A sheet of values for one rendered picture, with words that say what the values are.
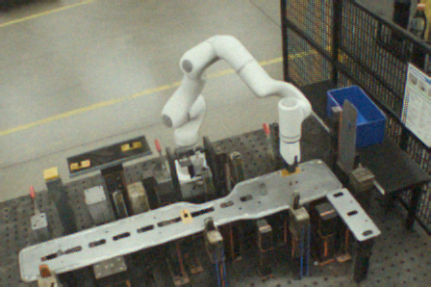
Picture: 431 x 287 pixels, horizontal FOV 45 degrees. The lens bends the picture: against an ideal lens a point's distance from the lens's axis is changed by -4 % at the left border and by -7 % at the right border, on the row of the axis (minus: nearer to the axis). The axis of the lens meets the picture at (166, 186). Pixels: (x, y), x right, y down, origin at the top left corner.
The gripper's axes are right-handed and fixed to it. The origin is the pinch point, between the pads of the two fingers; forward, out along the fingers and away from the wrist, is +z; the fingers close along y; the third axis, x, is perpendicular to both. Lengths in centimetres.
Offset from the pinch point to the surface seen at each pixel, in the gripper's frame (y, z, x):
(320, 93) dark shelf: -54, 7, 43
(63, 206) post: -31, 11, -95
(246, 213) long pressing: 8.4, 9.1, -23.7
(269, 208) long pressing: 9.8, 9.2, -14.1
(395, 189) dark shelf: 24.5, 6.4, 36.8
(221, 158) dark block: -18.6, 0.5, -23.9
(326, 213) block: 20.3, 11.3, 6.7
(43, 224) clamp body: -13, 3, -104
